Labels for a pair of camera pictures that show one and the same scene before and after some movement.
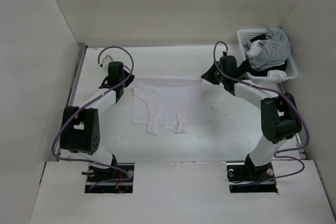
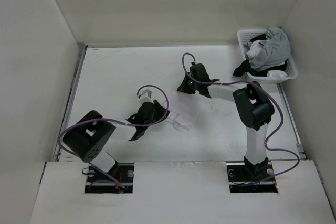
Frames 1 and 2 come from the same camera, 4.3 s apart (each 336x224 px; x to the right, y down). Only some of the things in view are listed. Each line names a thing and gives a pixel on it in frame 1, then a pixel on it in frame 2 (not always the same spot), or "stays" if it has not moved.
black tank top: [253, 71] stays
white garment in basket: [255, 49] stays
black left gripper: [129, 81] to [159, 109]
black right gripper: [208, 76] to [184, 88]
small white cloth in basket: [276, 73] stays
